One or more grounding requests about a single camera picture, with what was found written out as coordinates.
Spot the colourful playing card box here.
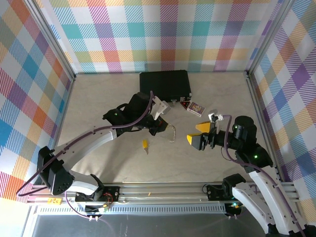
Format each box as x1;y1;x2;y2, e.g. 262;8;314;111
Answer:
187;101;206;117

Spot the black box with red triangle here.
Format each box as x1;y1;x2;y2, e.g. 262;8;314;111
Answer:
179;97;191;111

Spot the black hard carry case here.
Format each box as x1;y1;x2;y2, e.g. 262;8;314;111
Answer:
139;70;193;107

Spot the small black electronics board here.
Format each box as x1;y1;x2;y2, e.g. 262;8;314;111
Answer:
85;202;111;215
226;201;245;215

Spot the grey metal sheet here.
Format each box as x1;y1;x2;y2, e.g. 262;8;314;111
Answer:
23;213;297;237

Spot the aluminium table edge rail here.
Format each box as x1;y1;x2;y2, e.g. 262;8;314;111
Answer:
48;74;76;154
245;71;287;185

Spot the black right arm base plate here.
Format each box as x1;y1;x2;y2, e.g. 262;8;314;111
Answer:
206;184;255;201

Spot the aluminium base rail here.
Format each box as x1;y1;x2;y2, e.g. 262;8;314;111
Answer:
27;182;301;205

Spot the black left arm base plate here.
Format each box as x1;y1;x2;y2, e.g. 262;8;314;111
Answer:
75;185;121;202

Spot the slotted grey cable duct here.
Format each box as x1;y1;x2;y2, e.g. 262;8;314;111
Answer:
37;203;228;216

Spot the aluminium frame post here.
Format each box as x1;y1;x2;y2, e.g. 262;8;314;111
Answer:
246;0;296;78
24;0;76;81

